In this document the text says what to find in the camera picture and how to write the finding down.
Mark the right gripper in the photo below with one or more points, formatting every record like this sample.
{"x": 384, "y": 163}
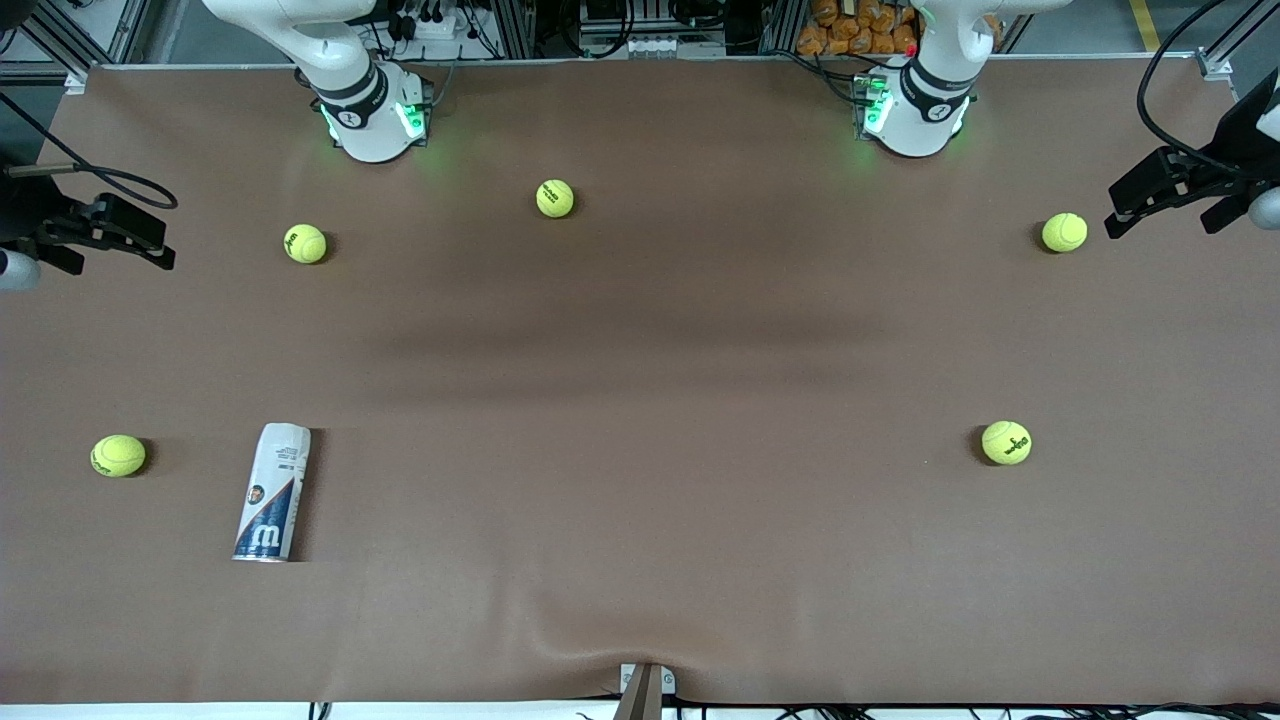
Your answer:
{"x": 25, "y": 212}

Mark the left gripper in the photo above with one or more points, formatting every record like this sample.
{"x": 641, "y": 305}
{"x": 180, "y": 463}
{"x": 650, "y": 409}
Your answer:
{"x": 1213, "y": 167}

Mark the white blue tennis can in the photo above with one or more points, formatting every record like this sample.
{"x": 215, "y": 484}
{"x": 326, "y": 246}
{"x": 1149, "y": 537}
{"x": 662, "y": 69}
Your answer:
{"x": 272, "y": 490}

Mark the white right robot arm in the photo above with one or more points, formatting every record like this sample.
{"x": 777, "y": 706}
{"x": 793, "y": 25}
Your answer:
{"x": 360, "y": 110}

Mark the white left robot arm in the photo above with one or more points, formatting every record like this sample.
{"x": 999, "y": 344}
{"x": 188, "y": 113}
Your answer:
{"x": 925, "y": 110}

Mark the yellow tennis ball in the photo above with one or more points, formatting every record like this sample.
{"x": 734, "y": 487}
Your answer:
{"x": 1006, "y": 442}
{"x": 1064, "y": 232}
{"x": 118, "y": 455}
{"x": 555, "y": 198}
{"x": 305, "y": 244}

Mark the orange netted bag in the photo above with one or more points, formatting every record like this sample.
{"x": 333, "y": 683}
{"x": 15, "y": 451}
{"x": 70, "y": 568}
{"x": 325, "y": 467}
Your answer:
{"x": 835, "y": 35}

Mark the white power strip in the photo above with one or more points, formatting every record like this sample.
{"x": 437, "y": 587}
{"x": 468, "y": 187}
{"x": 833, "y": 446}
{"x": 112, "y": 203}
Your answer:
{"x": 440, "y": 30}

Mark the white terminal block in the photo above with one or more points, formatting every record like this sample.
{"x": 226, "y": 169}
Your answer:
{"x": 650, "y": 46}

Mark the brown table mat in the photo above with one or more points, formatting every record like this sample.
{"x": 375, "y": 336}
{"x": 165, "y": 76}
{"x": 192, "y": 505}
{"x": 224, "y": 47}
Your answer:
{"x": 640, "y": 550}

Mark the metal corner bracket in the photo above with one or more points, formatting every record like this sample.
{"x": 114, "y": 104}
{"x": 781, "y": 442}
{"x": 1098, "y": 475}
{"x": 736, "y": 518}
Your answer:
{"x": 1216, "y": 64}
{"x": 76, "y": 82}

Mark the aluminium frame post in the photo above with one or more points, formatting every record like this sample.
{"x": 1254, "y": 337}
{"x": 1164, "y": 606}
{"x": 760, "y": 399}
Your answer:
{"x": 780, "y": 28}
{"x": 512, "y": 30}

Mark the metal mount bracket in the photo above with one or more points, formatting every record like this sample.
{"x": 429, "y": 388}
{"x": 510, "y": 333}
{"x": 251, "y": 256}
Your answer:
{"x": 645, "y": 690}

